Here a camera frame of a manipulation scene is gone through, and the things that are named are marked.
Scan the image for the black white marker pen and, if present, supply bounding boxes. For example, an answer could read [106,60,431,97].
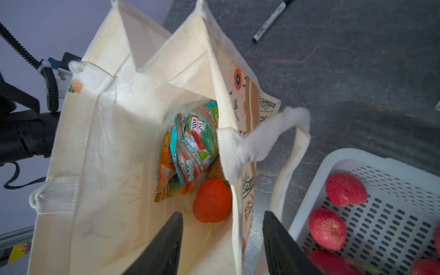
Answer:
[252,0,293,44]

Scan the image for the pink dragon fruit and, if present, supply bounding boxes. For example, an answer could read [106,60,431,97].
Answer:
[305,249,380,275]

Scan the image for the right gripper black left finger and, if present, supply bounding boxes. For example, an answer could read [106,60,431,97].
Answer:
[123,212,183,275]

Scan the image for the red tomato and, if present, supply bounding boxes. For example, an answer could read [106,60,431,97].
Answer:
[192,179,233,223]

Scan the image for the teal snack bag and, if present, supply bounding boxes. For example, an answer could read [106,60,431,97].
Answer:
[170,100,219,187]

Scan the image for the red apple middle left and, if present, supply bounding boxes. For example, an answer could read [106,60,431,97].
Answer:
[309,209,347,251]

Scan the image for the brown potato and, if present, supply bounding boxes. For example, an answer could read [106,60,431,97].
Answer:
[206,156,228,183]

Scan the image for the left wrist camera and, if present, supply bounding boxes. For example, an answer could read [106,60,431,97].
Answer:
[37,52,81,99]

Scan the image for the cream floral tote bag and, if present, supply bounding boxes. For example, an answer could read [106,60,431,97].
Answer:
[28,1,310,275]

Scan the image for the white plastic basket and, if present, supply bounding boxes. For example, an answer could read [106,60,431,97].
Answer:
[289,148,440,275]

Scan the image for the colourful snack bag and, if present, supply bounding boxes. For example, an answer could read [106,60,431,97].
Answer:
[154,131,211,202]

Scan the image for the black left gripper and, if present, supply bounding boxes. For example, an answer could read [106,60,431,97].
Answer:
[1,112,60,165]

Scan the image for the red apple back left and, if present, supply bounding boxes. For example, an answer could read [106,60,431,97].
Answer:
[325,174,369,207]

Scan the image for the red apple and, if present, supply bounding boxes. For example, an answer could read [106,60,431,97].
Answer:
[325,174,369,207]
[309,209,347,251]

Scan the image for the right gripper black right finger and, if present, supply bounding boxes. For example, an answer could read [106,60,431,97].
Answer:
[262,211,322,275]

